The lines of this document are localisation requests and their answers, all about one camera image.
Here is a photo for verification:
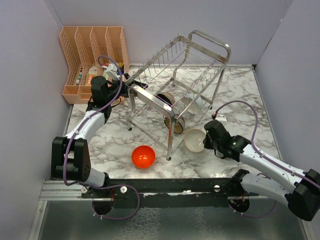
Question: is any black bowl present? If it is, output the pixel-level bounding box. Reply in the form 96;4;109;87
156;92;176;107

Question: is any red bowl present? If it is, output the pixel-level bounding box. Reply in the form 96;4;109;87
131;145;156;169

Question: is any dark patterned cream-inside bowl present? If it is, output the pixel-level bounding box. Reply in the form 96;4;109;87
164;117;186;135

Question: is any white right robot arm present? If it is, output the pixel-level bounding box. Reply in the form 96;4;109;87
203;120;320;222

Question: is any white bowl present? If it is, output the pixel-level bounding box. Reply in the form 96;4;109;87
181;93;204;115

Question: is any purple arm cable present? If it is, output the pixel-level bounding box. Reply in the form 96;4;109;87
212;100;320;218
62;55;143;222

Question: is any beige speckled bowl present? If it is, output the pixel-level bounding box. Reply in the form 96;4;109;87
183;128;206;153

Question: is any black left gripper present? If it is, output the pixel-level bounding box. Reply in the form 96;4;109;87
105;73;148;104

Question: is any orange white packet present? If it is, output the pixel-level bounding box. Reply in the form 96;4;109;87
85;65;98;86

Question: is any black aluminium frame rail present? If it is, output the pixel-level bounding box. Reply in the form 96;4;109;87
40;170;288;212

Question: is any peach plastic file organizer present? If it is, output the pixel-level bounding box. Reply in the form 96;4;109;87
59;26;130;104

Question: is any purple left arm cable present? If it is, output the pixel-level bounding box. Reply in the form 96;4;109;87
62;55;143;222

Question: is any small green white tube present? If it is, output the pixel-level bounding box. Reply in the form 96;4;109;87
75;71;83;86

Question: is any steel wire dish rack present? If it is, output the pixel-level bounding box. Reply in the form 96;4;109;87
126;30;231;160

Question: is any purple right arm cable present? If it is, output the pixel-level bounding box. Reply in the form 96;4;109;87
212;100;320;218

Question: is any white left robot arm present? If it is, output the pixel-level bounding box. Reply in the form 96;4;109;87
51;75;128;198

